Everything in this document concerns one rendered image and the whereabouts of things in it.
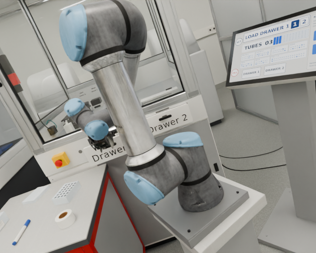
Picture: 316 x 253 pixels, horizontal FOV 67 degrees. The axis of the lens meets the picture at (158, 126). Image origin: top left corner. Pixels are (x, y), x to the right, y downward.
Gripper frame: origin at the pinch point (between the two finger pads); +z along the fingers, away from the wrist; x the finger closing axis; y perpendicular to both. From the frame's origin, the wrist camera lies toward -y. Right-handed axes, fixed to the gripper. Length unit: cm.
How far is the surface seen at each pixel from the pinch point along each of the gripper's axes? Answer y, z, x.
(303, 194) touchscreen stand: 41, 54, 91
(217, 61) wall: -272, 238, 169
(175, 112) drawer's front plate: -12.4, 9.9, 38.0
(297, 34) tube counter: -5, -20, 97
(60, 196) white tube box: 16.5, 3.2, -28.3
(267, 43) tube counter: -13, -15, 89
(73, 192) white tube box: 14.9, 6.3, -23.3
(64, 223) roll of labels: 34.2, -7.9, -20.2
